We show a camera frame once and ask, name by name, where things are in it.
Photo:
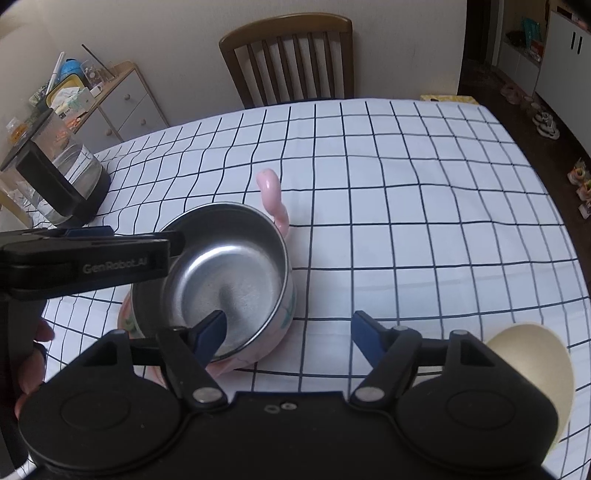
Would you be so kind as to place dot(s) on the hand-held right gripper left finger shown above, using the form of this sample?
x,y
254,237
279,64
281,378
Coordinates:
x,y
212,330

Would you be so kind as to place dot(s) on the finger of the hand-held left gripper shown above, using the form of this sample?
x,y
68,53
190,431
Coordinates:
x,y
175,242
87,230

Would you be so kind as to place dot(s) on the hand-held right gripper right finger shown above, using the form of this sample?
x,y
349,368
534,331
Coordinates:
x,y
364,332

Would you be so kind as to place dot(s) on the pink bowl with steel insert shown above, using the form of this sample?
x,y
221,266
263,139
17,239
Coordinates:
x,y
231,277

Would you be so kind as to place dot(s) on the person's left hand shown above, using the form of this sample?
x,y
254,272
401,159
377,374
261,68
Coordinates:
x,y
32,374

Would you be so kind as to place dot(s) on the glass kettle with black base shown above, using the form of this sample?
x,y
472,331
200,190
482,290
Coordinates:
x,y
78,170

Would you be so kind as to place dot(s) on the light wooden chair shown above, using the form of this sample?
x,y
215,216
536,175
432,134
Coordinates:
x,y
14,210

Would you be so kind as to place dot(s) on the glass jar with orange contents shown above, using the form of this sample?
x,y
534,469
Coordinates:
x,y
16,129

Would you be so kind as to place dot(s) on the grey cabinet with wooden top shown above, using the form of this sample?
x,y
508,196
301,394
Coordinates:
x,y
129,110

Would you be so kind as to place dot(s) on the white checked tablecloth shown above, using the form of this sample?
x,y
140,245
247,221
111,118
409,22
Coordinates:
x,y
392,207

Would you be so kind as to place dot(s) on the yellow tray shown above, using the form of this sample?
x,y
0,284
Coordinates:
x,y
64,90

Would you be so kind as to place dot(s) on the clear plastic container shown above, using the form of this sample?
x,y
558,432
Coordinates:
x,y
94,73

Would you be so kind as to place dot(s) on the blue container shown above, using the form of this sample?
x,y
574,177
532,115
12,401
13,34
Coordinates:
x,y
70,68

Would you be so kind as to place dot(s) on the cream bowl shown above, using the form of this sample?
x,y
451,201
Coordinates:
x,y
531,350

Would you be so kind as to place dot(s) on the brown wooden chair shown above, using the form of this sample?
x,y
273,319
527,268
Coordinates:
x,y
286,60

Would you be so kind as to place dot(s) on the colourful toys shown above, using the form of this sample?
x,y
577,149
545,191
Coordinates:
x,y
581,182

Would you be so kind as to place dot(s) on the grey shoes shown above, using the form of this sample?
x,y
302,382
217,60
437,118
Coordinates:
x,y
546,124

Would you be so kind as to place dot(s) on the pink slippers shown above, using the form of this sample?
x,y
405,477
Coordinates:
x,y
515,93

